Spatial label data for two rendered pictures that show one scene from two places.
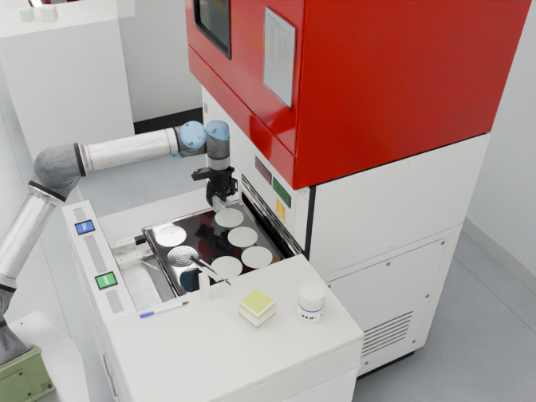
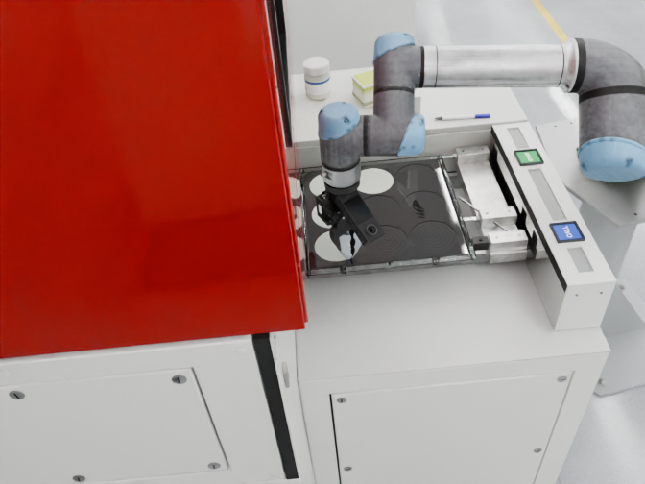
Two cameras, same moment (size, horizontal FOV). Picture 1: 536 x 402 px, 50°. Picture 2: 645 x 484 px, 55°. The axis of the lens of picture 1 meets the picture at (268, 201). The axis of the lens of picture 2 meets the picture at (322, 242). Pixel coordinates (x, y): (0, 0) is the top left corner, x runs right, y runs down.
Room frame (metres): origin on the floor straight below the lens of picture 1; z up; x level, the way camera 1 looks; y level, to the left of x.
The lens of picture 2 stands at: (2.42, 0.58, 1.87)
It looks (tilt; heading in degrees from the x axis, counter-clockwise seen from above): 44 degrees down; 209
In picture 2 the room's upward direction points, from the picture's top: 6 degrees counter-clockwise
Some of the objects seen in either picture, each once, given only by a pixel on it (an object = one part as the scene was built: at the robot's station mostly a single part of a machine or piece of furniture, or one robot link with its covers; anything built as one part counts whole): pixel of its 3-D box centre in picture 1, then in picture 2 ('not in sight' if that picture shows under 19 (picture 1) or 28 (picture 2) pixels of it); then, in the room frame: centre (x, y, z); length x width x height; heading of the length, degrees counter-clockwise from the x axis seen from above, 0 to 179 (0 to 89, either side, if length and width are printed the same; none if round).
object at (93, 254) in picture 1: (99, 269); (540, 215); (1.27, 0.53, 0.89); 0.55 x 0.09 x 0.14; 28
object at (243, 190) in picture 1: (267, 226); not in sight; (1.50, 0.00, 0.89); 0.44 x 0.02 x 0.10; 28
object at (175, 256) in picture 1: (213, 246); (378, 209); (1.38, 0.18, 0.90); 0.34 x 0.34 x 0.01; 28
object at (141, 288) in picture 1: (138, 282); (487, 204); (1.24, 0.40, 0.87); 0.36 x 0.08 x 0.03; 28
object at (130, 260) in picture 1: (129, 260); (497, 216); (1.31, 0.44, 0.89); 0.08 x 0.03 x 0.03; 118
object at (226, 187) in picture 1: (221, 179); (341, 199); (1.55, 0.16, 1.05); 0.09 x 0.08 x 0.12; 58
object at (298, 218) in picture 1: (249, 168); (278, 236); (1.66, 0.07, 1.02); 0.82 x 0.03 x 0.40; 28
